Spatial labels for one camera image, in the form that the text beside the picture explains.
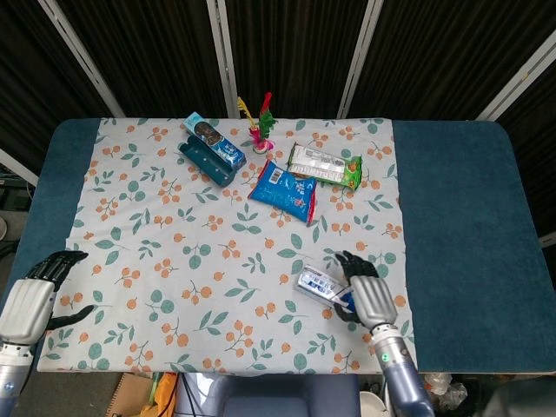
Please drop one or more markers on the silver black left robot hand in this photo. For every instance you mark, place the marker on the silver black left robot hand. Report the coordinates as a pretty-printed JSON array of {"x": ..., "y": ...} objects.
[{"x": 26, "y": 308}]

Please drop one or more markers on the white round bucket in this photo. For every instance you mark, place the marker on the white round bucket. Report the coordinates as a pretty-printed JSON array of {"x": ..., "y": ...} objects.
[{"x": 373, "y": 404}]

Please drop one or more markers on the grey-blue robot torso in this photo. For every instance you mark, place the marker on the grey-blue robot torso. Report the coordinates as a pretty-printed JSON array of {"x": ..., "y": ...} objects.
[{"x": 269, "y": 397}]

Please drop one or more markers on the floral orange leaf tablecloth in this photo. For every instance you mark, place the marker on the floral orange leaf tablecloth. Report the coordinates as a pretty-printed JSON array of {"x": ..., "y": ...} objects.
[{"x": 217, "y": 304}]

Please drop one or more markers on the green white snack bag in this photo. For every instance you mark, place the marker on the green white snack bag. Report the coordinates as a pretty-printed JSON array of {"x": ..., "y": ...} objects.
[{"x": 326, "y": 167}]

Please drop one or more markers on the blue snack bag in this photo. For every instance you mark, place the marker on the blue snack bag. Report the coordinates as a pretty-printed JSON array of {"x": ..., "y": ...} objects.
[{"x": 282, "y": 191}]

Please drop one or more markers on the crumpled clear plastic bag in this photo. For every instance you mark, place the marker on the crumpled clear plastic bag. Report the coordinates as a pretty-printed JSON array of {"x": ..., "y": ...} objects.
[{"x": 447, "y": 388}]

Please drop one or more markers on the Crest toothpaste carton box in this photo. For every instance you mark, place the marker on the Crest toothpaste carton box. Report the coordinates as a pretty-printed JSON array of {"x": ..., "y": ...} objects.
[{"x": 317, "y": 284}]

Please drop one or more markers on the dark folding screen white frames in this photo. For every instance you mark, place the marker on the dark folding screen white frames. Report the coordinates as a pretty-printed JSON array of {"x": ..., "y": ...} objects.
[{"x": 152, "y": 52}]

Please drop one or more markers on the dark teal opened carton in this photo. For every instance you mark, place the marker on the dark teal opened carton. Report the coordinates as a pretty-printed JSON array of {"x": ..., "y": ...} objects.
[{"x": 217, "y": 145}]

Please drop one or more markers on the orange yellow bag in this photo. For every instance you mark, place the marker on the orange yellow bag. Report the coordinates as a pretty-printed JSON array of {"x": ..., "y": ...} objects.
[{"x": 164, "y": 393}]

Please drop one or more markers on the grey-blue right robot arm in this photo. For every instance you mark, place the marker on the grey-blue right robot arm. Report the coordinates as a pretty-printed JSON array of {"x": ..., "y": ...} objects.
[{"x": 399, "y": 373}]

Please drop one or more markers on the blue velvet table cover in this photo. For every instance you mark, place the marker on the blue velvet table cover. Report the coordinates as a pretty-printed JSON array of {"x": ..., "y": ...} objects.
[{"x": 456, "y": 217}]

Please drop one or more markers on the colourful feather shuttlecock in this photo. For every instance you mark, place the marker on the colourful feather shuttlecock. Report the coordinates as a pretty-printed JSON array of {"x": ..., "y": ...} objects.
[{"x": 260, "y": 139}]

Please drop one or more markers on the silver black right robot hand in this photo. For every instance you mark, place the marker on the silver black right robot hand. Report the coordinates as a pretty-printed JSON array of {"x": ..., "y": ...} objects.
[{"x": 373, "y": 299}]

